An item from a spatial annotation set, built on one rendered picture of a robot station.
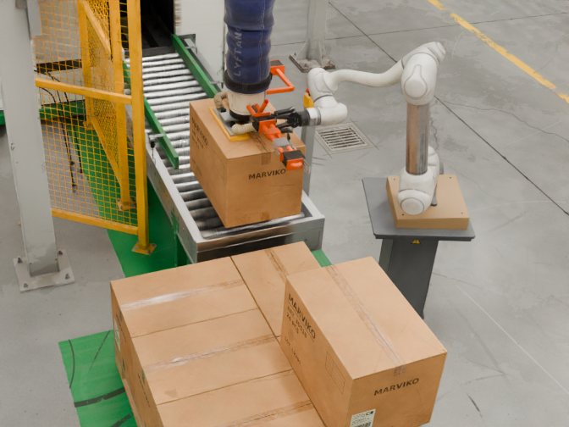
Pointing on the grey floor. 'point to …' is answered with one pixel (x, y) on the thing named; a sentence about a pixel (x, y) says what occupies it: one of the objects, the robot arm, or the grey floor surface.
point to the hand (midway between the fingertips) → (266, 124)
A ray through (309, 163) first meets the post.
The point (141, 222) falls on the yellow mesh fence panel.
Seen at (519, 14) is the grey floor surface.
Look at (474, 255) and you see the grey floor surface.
